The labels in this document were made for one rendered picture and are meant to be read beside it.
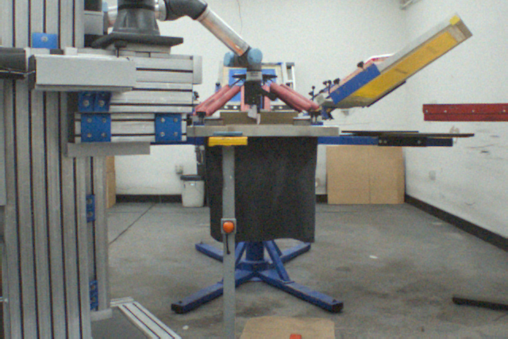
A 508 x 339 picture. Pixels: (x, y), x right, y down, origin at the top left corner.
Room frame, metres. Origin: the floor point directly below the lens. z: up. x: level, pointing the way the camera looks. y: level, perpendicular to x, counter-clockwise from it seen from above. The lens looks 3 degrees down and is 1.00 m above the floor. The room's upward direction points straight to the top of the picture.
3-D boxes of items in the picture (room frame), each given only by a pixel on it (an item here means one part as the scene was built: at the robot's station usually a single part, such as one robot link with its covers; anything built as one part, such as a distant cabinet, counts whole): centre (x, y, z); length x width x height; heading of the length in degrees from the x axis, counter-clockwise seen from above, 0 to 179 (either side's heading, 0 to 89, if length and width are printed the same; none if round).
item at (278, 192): (2.10, -0.02, 0.74); 0.45 x 0.03 x 0.43; 91
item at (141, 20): (1.63, 0.37, 1.31); 0.15 x 0.15 x 0.10
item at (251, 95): (2.61, 0.01, 1.15); 0.09 x 0.08 x 0.12; 91
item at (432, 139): (3.13, -0.58, 0.91); 1.34 x 0.40 x 0.08; 61
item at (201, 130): (2.40, -0.02, 0.97); 0.79 x 0.58 x 0.04; 1
